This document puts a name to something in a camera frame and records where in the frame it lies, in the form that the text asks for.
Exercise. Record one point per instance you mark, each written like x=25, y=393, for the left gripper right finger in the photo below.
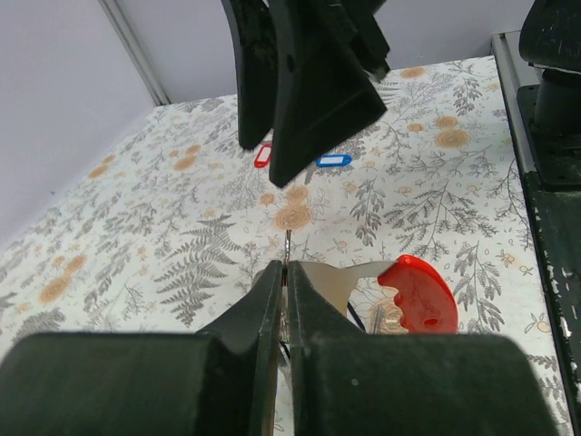
x=428, y=380

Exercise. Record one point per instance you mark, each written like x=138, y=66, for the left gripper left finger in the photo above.
x=220, y=380

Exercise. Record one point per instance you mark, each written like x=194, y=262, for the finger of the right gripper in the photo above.
x=256, y=65
x=330, y=56

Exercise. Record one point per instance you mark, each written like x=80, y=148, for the key bunch with coloured tags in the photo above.
x=390, y=295

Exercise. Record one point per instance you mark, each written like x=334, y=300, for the blue key tag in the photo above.
x=333, y=161

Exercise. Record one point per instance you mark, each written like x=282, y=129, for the red key tag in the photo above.
x=263, y=156

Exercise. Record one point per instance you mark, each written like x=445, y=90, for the floral table mat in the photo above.
x=171, y=227

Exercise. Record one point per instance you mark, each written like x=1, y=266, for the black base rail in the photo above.
x=555, y=221

